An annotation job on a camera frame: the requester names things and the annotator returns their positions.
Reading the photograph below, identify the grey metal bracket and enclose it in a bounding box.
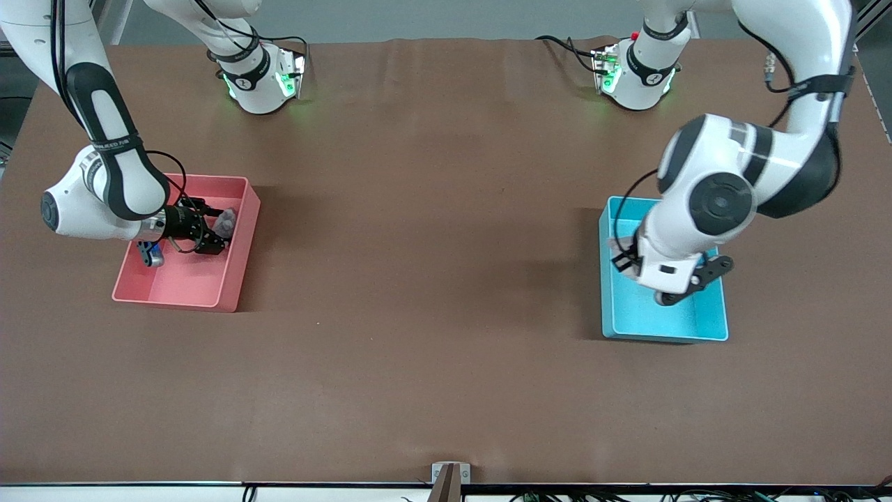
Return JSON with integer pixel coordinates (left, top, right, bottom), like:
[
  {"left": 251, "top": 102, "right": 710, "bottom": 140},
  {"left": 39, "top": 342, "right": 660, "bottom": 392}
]
[{"left": 431, "top": 462, "right": 471, "bottom": 485}]

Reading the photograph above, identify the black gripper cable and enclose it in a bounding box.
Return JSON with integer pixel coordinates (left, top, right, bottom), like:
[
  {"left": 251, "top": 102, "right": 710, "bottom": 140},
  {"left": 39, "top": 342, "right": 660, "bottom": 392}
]
[
  {"left": 143, "top": 150, "right": 189, "bottom": 210},
  {"left": 613, "top": 167, "right": 661, "bottom": 246}
]

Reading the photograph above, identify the pink plastic box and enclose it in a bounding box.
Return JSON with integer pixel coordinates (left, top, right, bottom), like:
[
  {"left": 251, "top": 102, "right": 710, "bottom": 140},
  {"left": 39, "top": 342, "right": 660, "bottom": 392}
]
[{"left": 111, "top": 172, "right": 262, "bottom": 313}]

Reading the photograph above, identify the black left base cable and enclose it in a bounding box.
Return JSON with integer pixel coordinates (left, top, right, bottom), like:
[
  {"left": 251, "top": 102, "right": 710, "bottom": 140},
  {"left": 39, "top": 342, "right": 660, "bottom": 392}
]
[{"left": 535, "top": 35, "right": 601, "bottom": 74}]

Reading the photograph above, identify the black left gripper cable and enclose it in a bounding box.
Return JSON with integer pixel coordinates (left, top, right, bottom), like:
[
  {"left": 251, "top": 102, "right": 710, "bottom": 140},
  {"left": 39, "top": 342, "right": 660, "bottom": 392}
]
[{"left": 613, "top": 167, "right": 661, "bottom": 246}]

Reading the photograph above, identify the black base cable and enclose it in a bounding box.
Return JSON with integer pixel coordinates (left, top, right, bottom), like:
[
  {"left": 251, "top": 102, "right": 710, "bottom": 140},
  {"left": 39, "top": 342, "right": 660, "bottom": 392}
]
[
  {"left": 535, "top": 35, "right": 601, "bottom": 74},
  {"left": 230, "top": 21, "right": 311, "bottom": 70}
]

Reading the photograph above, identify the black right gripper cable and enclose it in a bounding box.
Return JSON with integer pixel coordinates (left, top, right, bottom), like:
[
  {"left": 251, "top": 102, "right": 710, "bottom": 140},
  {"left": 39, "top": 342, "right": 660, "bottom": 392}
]
[{"left": 143, "top": 150, "right": 189, "bottom": 210}]

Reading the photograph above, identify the brown pole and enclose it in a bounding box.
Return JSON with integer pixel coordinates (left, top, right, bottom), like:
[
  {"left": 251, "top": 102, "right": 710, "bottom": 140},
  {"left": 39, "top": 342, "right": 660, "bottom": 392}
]
[{"left": 427, "top": 464, "right": 462, "bottom": 502}]

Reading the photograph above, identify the brown table mat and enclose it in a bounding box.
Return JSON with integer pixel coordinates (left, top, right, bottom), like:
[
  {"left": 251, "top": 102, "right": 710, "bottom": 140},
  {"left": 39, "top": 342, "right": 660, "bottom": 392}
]
[{"left": 0, "top": 36, "right": 892, "bottom": 485}]

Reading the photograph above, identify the blue plastic box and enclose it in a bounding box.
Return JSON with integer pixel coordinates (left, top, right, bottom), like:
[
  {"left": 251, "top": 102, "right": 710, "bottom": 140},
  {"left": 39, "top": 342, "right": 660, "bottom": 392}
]
[{"left": 598, "top": 195, "right": 730, "bottom": 344}]

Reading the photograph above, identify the white table edge rail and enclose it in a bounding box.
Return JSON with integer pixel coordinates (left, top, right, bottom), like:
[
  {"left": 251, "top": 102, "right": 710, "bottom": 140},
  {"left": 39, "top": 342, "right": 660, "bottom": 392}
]
[{"left": 0, "top": 481, "right": 892, "bottom": 502}]

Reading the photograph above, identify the black right base cable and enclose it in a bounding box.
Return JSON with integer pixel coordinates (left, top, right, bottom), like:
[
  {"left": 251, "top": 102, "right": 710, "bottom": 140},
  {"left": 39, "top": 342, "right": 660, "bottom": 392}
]
[{"left": 230, "top": 21, "right": 311, "bottom": 70}]

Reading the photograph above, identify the aluminium frame post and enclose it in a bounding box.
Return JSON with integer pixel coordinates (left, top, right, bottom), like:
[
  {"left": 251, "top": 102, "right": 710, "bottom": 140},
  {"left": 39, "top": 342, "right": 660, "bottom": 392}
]
[{"left": 854, "top": 0, "right": 892, "bottom": 44}]

